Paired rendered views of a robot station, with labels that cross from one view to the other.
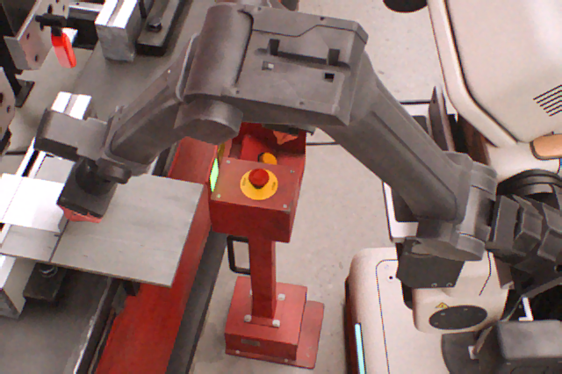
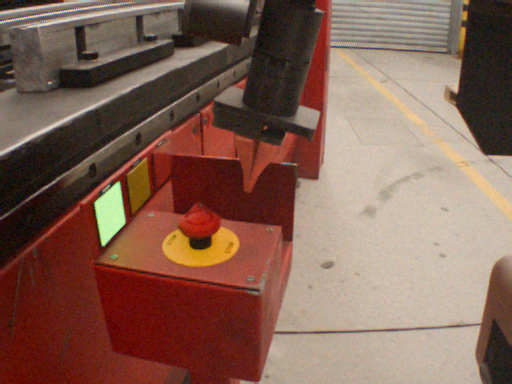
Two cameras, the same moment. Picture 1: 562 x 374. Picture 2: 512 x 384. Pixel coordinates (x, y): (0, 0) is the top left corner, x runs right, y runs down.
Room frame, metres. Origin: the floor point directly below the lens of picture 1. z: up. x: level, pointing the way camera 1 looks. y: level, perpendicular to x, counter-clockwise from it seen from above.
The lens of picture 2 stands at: (0.46, -0.02, 1.01)
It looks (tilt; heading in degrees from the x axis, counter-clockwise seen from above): 26 degrees down; 3
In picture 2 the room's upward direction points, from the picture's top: straight up
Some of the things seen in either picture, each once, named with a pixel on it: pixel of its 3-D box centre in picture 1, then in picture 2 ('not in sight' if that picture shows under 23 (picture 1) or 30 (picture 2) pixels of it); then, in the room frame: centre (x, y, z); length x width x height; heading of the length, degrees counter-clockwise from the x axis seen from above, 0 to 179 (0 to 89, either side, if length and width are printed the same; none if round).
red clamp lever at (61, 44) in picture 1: (57, 41); not in sight; (0.77, 0.32, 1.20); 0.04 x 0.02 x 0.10; 78
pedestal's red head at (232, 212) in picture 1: (259, 173); (207, 244); (0.86, 0.04, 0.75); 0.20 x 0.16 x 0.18; 170
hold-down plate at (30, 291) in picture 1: (74, 222); not in sight; (0.66, 0.35, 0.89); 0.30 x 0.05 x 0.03; 168
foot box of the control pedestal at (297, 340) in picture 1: (276, 320); not in sight; (0.86, 0.01, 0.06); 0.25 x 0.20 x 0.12; 80
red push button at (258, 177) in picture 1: (258, 180); (200, 233); (0.81, 0.04, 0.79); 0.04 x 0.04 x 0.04
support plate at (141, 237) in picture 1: (104, 219); not in sight; (0.60, 0.27, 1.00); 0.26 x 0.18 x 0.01; 78
